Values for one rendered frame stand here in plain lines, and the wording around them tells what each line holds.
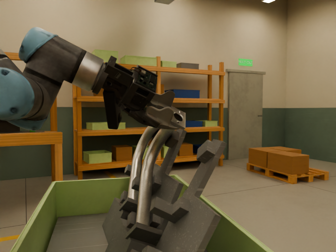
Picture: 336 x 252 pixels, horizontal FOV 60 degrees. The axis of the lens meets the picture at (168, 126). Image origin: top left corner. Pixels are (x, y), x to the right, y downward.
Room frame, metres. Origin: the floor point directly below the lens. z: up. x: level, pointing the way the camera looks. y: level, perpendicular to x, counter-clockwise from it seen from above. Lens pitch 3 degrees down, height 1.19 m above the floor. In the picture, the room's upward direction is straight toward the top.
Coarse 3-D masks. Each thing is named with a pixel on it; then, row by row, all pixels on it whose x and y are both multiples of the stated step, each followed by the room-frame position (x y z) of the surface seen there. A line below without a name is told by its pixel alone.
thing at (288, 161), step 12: (252, 156) 5.60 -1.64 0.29; (264, 156) 5.26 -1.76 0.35; (276, 156) 4.97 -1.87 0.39; (288, 156) 4.72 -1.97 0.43; (300, 156) 4.73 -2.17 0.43; (252, 168) 5.68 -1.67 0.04; (264, 168) 5.25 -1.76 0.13; (276, 168) 4.96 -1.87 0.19; (288, 168) 4.72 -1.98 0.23; (300, 168) 4.73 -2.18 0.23; (312, 168) 5.16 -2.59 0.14; (288, 180) 4.70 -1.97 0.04; (312, 180) 4.79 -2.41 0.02
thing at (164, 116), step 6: (150, 108) 0.64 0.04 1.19; (156, 108) 0.64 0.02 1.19; (162, 108) 0.64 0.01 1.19; (168, 108) 0.63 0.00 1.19; (144, 114) 0.64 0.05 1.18; (150, 114) 0.65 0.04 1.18; (156, 114) 0.65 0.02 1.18; (162, 114) 0.64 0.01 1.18; (168, 114) 0.64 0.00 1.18; (156, 120) 0.65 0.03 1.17; (162, 120) 0.65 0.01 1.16; (168, 120) 0.65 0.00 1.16; (162, 126) 0.65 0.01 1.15; (168, 126) 0.66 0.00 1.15; (174, 126) 0.67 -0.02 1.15
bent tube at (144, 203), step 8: (176, 112) 0.70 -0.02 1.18; (184, 112) 0.71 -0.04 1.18; (176, 120) 0.67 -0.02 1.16; (184, 120) 0.69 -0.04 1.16; (160, 128) 0.72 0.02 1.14; (184, 128) 0.67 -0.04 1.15; (160, 136) 0.72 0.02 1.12; (168, 136) 0.72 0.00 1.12; (152, 144) 0.73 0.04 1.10; (160, 144) 0.73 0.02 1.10; (152, 152) 0.73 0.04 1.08; (144, 160) 0.72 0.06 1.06; (152, 160) 0.72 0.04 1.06; (144, 168) 0.71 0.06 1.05; (152, 168) 0.72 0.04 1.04; (144, 176) 0.69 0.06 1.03; (144, 184) 0.67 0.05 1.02; (144, 192) 0.65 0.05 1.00; (144, 200) 0.63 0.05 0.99; (144, 208) 0.61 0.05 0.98; (136, 216) 0.61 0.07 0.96; (144, 216) 0.60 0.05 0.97
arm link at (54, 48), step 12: (24, 36) 0.55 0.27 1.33; (36, 36) 0.55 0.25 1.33; (48, 36) 0.57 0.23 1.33; (24, 48) 0.55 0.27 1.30; (36, 48) 0.55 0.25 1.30; (48, 48) 0.56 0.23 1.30; (60, 48) 0.57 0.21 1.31; (72, 48) 0.58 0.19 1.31; (24, 60) 0.57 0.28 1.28; (36, 60) 0.56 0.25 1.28; (48, 60) 0.56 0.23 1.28; (60, 60) 0.57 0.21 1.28; (72, 60) 0.57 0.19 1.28; (48, 72) 0.56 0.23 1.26; (60, 72) 0.58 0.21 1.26; (72, 72) 0.58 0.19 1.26
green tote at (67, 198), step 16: (176, 176) 0.99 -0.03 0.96; (48, 192) 0.80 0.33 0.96; (64, 192) 0.92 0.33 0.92; (80, 192) 0.94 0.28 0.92; (96, 192) 0.95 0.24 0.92; (112, 192) 0.96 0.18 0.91; (48, 208) 0.77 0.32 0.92; (64, 208) 0.92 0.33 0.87; (80, 208) 0.94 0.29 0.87; (96, 208) 0.95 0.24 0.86; (32, 224) 0.58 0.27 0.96; (48, 224) 0.77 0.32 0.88; (224, 224) 0.61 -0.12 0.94; (16, 240) 0.50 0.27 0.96; (32, 240) 0.57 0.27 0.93; (48, 240) 0.76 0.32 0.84; (224, 240) 0.61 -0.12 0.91; (240, 240) 0.54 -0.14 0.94; (256, 240) 0.50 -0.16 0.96
